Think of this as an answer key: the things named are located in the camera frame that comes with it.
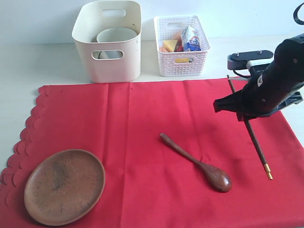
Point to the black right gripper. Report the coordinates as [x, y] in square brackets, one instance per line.
[262, 96]

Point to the brown wooden plate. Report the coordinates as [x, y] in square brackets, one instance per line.
[64, 187]

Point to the white perforated plastic basket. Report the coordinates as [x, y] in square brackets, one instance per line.
[165, 27]

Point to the red sausage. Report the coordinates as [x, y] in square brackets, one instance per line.
[179, 47]

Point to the dark wooden spoon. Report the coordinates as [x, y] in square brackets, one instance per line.
[217, 178]

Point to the white ceramic bowl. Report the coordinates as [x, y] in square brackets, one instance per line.
[115, 34]

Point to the red scalloped cloth mat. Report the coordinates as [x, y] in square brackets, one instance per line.
[147, 183]

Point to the brown chopstick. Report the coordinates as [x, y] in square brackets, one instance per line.
[244, 114]
[258, 149]

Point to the cream plastic tub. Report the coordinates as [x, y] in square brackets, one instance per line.
[97, 16]

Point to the brown egg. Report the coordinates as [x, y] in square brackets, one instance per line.
[177, 36]

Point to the yellow cheese wedge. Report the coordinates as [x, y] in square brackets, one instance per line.
[170, 45]

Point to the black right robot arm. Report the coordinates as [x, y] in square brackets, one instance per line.
[288, 60]

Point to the orange fried chicken piece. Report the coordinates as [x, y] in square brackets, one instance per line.
[162, 49]

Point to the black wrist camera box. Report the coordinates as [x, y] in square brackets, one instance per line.
[239, 60]

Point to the yellow lemon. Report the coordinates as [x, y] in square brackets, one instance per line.
[181, 60]

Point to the blue white milk carton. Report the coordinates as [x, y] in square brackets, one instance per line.
[190, 39]

